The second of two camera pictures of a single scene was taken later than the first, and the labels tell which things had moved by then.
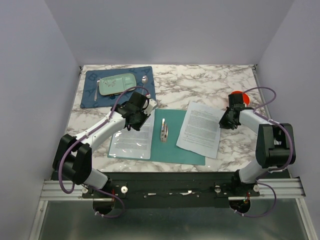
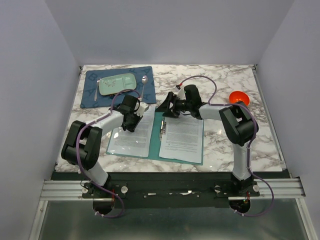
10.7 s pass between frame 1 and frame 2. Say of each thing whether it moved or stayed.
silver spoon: stayed
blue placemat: stayed
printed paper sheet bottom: moved
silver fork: stayed
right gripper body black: moved
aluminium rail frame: stayed
